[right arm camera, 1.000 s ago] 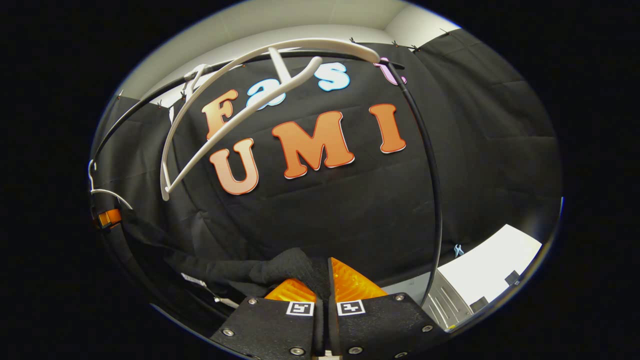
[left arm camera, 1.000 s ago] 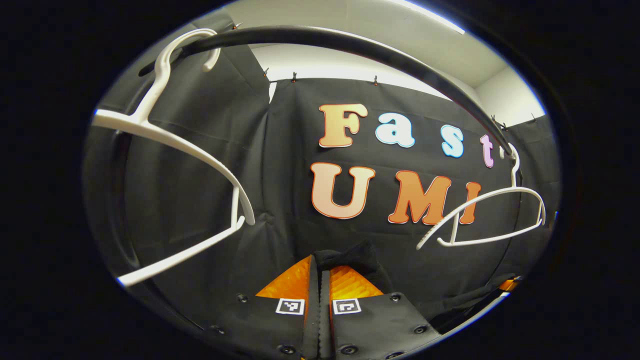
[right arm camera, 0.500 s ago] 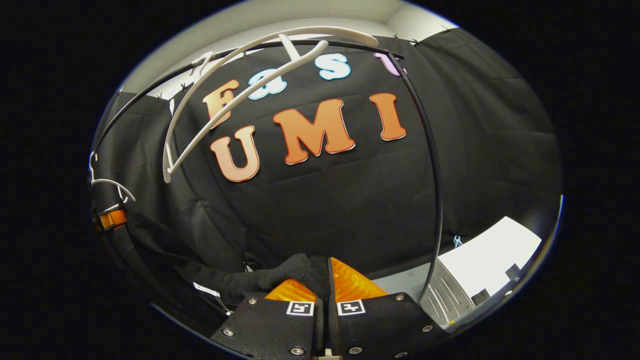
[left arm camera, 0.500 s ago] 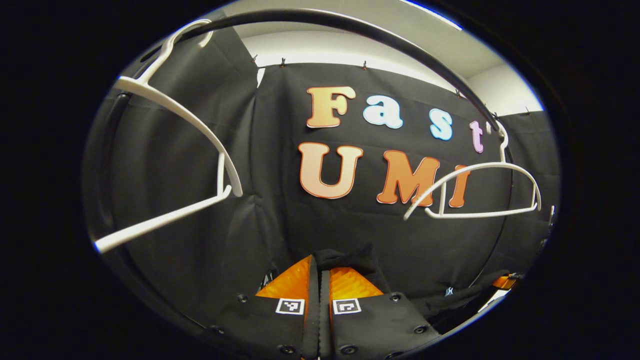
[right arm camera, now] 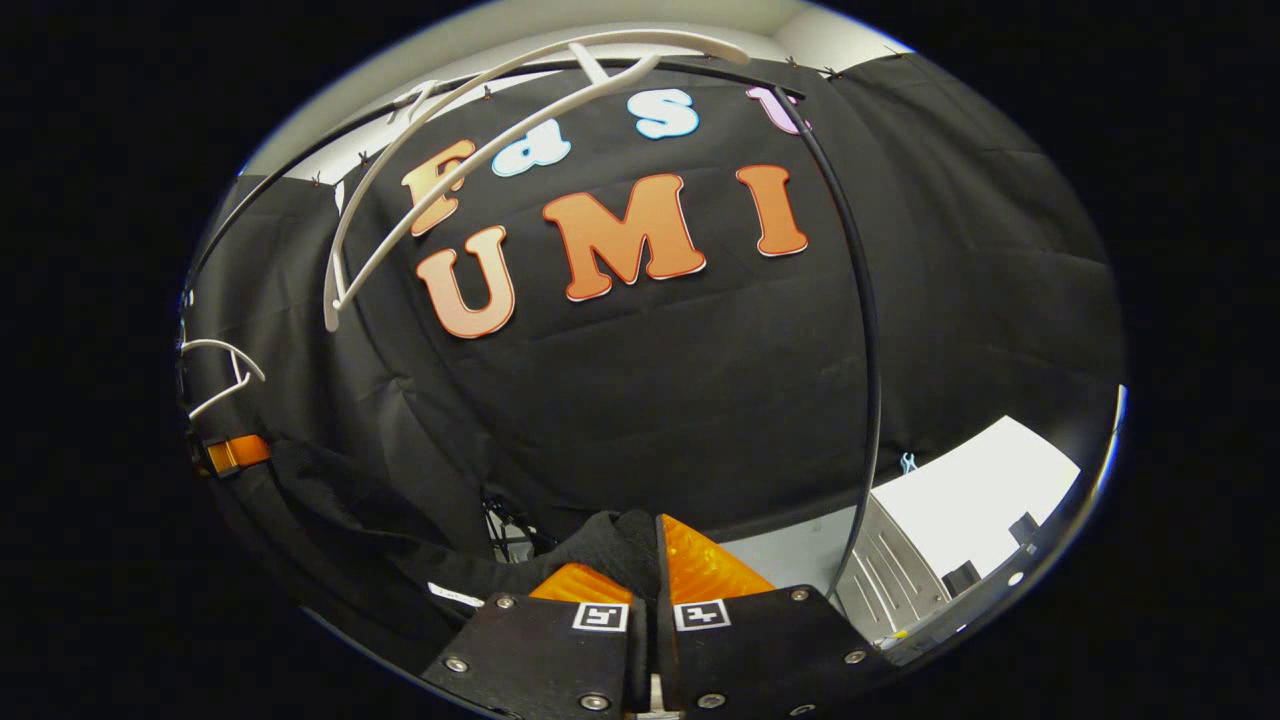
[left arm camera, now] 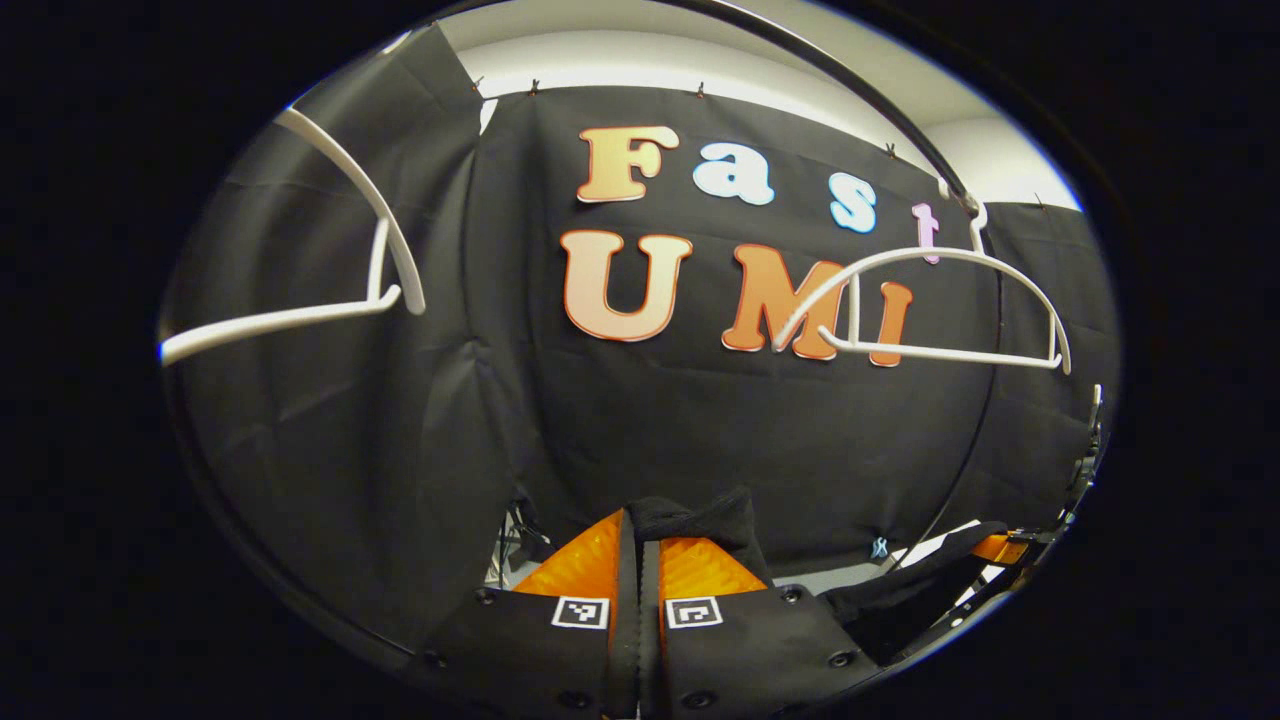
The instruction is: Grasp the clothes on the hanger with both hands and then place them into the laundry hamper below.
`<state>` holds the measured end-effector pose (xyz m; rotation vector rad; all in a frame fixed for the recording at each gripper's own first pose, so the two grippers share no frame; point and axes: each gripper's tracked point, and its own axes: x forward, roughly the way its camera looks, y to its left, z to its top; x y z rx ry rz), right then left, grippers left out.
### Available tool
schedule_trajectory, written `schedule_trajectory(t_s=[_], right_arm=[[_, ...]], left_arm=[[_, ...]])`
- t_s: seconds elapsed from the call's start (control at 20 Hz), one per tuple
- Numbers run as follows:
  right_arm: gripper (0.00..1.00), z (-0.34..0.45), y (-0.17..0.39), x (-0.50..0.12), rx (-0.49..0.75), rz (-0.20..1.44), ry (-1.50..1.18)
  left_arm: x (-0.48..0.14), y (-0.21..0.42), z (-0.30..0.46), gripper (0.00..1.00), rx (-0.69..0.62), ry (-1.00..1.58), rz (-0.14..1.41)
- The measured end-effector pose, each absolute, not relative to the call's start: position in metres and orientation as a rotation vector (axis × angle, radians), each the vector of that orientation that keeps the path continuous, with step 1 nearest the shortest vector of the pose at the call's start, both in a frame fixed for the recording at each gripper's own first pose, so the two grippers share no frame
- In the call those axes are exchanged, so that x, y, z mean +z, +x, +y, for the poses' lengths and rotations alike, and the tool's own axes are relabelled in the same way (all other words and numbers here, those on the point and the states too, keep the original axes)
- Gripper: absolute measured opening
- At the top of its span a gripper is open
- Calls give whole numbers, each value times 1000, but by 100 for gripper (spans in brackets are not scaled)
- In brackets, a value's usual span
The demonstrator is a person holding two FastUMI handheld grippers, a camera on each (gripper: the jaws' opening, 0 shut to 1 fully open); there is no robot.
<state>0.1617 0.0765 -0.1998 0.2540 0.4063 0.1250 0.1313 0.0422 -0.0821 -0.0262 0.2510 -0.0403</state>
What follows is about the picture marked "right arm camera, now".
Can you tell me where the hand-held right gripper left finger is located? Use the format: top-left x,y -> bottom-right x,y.
420,563 -> 651,719

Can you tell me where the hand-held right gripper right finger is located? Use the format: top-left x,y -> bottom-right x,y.
655,513 -> 901,719

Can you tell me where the black knit jacket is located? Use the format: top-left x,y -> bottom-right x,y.
215,438 -> 663,641

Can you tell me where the white plastic hanger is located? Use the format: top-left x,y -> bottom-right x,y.
322,28 -> 751,333
180,338 -> 268,421

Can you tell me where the black metal clothes rack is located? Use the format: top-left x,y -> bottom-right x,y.
185,58 -> 883,601

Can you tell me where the black backdrop cloth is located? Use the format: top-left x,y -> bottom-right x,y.
180,50 -> 1126,651

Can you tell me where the white metal cabinet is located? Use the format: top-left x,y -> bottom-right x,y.
835,415 -> 1083,641

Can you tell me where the bundle of black cables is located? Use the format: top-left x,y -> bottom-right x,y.
483,498 -> 556,563

